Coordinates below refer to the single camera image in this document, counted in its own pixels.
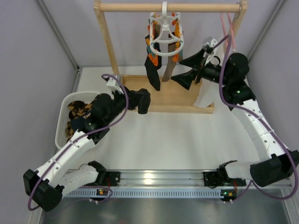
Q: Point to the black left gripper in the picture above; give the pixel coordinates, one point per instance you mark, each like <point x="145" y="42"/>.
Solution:
<point x="124" y="98"/>

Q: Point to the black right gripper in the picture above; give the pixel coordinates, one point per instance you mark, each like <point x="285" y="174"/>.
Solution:
<point x="199" y="70"/>

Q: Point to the dark navy sock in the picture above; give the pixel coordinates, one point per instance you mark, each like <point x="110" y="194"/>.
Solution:
<point x="79" y="123"/>

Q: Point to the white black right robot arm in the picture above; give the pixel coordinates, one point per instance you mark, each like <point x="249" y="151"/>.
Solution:
<point x="277" y="162"/>

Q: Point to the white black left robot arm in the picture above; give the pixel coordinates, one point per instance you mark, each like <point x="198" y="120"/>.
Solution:
<point x="48" y="184"/>

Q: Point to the black sock on hanger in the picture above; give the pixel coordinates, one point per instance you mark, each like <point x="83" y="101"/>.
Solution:
<point x="152" y="64"/>

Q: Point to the white round clip hanger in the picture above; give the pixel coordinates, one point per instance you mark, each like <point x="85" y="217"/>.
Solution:
<point x="167" y="35"/>

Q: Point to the pink clothes hanger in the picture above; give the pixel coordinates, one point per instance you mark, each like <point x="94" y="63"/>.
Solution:
<point x="230" y="29"/>

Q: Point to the brown striped beige sock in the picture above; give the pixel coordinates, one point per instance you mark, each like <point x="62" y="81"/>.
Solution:
<point x="170" y="65"/>

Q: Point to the wooden clothes rack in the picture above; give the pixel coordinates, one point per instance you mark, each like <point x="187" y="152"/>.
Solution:
<point x="171" y="98"/>

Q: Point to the white hanging cloth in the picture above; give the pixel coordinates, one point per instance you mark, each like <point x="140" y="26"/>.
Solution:
<point x="208" y="89"/>

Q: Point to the tan black argyle sock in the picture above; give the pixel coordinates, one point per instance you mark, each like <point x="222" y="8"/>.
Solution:
<point x="78" y="108"/>

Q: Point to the yellow black argyle sock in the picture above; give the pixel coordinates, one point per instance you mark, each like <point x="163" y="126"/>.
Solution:
<point x="69" y="132"/>

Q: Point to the white perforated plastic basket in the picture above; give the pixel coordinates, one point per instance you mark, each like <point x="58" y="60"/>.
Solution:
<point x="86" y="97"/>

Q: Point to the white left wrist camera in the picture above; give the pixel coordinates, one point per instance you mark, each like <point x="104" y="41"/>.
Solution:
<point x="112" y="82"/>

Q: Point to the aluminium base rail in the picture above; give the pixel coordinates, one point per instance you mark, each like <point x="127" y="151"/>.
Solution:
<point x="204" y="184"/>

